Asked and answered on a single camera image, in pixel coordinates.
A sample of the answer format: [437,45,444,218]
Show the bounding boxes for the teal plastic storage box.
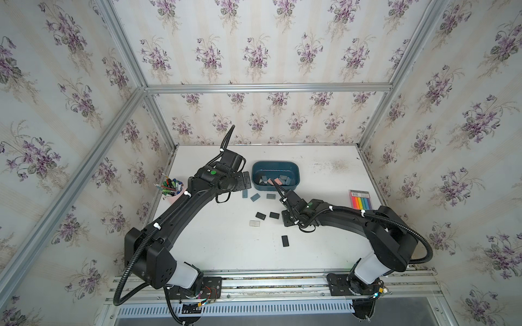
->
[251,160,300,192]

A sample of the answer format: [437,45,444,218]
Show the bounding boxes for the pink pen holder cup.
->
[164,191,184,205]

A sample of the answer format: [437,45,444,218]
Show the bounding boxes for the white slotted cable duct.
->
[117,300,355,319]

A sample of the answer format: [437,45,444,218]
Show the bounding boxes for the coloured pens in cup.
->
[155,177,184,197]

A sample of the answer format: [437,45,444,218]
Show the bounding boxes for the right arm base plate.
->
[326,273,388,321]

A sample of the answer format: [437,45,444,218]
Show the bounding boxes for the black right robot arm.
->
[273,182,434,299]

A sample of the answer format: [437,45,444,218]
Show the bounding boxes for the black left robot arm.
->
[113,128,247,306]

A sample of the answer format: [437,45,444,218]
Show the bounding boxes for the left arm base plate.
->
[164,277,223,319]

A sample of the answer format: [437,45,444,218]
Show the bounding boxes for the aluminium mounting rail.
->
[103,268,443,304]

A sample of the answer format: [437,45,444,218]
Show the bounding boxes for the highlighter marker pack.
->
[349,190,372,210]

